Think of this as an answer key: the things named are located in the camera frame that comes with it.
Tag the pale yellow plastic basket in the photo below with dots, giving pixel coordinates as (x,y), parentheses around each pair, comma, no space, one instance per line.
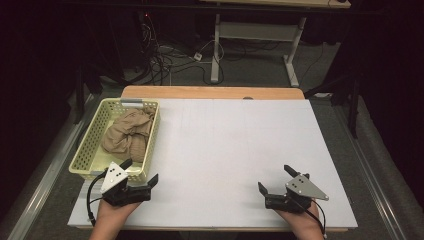
(88,150)

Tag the white power adapter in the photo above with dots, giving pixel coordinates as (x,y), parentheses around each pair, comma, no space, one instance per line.
(198,56)

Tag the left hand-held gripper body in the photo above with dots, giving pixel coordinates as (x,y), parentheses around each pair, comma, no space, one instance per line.
(115,178)

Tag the black metal stand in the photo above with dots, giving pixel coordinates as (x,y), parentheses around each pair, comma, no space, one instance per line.
(352,110)
(80,96)

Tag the tan shorts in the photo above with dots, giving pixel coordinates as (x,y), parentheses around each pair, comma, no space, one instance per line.
(128,135)

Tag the metal floor rail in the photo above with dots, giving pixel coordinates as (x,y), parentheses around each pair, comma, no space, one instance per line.
(43,180)
(373,186)

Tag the wooden table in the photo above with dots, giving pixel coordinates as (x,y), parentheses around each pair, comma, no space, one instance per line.
(200,92)

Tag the person's left hand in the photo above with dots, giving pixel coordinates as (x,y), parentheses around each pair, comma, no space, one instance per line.
(115,211)

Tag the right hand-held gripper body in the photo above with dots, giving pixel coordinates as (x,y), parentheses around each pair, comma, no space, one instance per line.
(301,188)

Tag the person's right hand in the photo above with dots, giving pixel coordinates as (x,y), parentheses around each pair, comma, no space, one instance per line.
(303,218)

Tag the white frame desk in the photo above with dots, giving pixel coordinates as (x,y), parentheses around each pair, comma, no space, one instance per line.
(256,31)

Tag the white board sheet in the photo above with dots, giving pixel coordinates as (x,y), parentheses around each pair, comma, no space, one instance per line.
(216,150)

